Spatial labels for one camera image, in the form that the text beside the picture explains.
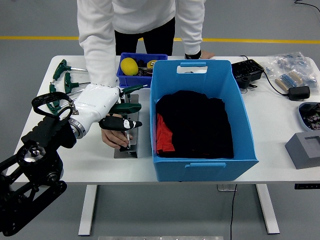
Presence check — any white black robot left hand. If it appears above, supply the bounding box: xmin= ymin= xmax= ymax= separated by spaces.
xmin=71 ymin=83 xmax=143 ymax=132

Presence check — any person's right hand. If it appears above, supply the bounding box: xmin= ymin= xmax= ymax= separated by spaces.
xmin=101 ymin=128 xmax=131 ymax=150

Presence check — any person's left hand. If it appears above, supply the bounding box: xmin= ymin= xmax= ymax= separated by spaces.
xmin=199 ymin=50 xmax=216 ymax=60

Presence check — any large green T-handle wrench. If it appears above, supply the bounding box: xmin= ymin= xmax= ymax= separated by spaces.
xmin=109 ymin=102 xmax=143 ymax=150

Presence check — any grey metal tool stand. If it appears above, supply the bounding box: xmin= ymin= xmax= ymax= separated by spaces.
xmin=114 ymin=94 xmax=140 ymax=159

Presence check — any small green T-handle wrench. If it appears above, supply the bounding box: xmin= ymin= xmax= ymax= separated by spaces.
xmin=121 ymin=84 xmax=149 ymax=103

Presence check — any black charger box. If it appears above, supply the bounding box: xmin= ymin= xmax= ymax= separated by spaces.
xmin=231 ymin=59 xmax=266 ymax=90

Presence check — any light blue plastic box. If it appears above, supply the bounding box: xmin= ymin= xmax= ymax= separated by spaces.
xmin=149 ymin=59 xmax=260 ymax=182

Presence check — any dark blue plastic bin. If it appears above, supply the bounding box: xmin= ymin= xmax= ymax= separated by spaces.
xmin=116 ymin=52 xmax=168 ymax=89

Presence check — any yellow floor tape line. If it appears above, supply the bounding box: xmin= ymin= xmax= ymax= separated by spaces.
xmin=0 ymin=36 xmax=320 ymax=45

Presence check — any yellow lemon ball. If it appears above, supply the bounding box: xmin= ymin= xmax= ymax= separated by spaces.
xmin=120 ymin=57 xmax=139 ymax=77

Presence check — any red cloth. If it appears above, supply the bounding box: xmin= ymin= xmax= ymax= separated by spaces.
xmin=156 ymin=113 xmax=176 ymax=155

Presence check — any black cloth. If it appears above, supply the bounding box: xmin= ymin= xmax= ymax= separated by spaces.
xmin=155 ymin=90 xmax=235 ymax=160

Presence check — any white table leg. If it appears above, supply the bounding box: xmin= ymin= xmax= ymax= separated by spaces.
xmin=255 ymin=184 xmax=281 ymax=235
xmin=78 ymin=185 xmax=98 ymax=237

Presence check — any person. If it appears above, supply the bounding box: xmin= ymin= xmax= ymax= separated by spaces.
xmin=76 ymin=0 xmax=216 ymax=150

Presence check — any clear bag of resistors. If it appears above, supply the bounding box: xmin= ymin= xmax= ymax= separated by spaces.
xmin=263 ymin=51 xmax=320 ymax=92

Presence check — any taped resistor strip bundle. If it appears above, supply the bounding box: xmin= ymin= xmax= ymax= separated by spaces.
xmin=275 ymin=71 xmax=305 ymax=91

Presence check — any black power adapter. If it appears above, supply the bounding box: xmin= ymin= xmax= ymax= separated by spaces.
xmin=287 ymin=86 xmax=311 ymax=102

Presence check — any grey tray of parts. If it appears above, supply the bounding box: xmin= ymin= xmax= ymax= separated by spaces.
xmin=297 ymin=101 xmax=320 ymax=133

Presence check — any grey block holder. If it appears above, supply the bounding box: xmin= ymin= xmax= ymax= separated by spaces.
xmin=284 ymin=132 xmax=320 ymax=171

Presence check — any black table control panel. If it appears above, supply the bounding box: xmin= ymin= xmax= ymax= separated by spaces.
xmin=294 ymin=183 xmax=320 ymax=191

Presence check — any green T-handle hex wrench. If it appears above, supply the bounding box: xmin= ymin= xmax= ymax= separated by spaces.
xmin=46 ymin=101 xmax=73 ymax=114
xmin=52 ymin=59 xmax=88 ymax=81
xmin=49 ymin=83 xmax=86 ymax=101
xmin=64 ymin=71 xmax=91 ymax=95

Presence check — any black adapter cord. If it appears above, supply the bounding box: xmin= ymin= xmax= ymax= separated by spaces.
xmin=239 ymin=55 xmax=291 ymax=96

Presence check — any thin black floor cable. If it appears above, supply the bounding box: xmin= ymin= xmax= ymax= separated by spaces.
xmin=293 ymin=0 xmax=320 ymax=13

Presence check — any metal table bracket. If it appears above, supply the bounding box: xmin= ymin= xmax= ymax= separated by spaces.
xmin=216 ymin=184 xmax=237 ymax=192

